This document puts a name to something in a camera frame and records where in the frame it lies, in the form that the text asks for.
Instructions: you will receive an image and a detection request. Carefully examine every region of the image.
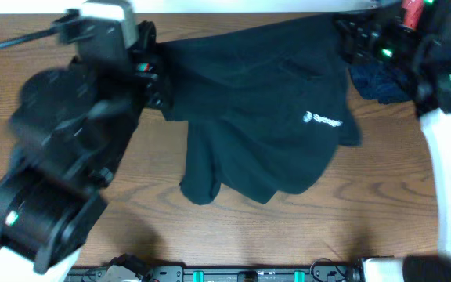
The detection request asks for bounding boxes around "red crumpled shirt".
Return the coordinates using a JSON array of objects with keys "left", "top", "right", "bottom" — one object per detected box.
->
[{"left": 402, "top": 0, "right": 424, "bottom": 30}]

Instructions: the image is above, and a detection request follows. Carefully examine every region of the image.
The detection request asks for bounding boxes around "navy blue crumpled garment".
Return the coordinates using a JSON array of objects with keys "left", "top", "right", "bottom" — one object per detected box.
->
[{"left": 348, "top": 63, "right": 411, "bottom": 105}]

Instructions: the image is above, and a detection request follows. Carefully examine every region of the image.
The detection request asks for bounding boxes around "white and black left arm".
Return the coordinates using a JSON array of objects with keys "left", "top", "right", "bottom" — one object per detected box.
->
[{"left": 0, "top": 19, "right": 171, "bottom": 281}]

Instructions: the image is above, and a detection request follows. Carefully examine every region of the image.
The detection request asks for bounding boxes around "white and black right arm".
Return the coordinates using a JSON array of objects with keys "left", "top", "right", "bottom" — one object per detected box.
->
[{"left": 334, "top": 0, "right": 451, "bottom": 281}]

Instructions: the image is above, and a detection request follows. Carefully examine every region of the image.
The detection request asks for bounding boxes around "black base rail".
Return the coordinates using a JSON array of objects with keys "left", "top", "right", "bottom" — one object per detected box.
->
[{"left": 65, "top": 254, "right": 364, "bottom": 282}]

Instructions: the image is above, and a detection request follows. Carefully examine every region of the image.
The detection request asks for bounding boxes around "black t-shirt with logo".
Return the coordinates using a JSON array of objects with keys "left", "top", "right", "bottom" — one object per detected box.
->
[{"left": 159, "top": 14, "right": 361, "bottom": 205}]

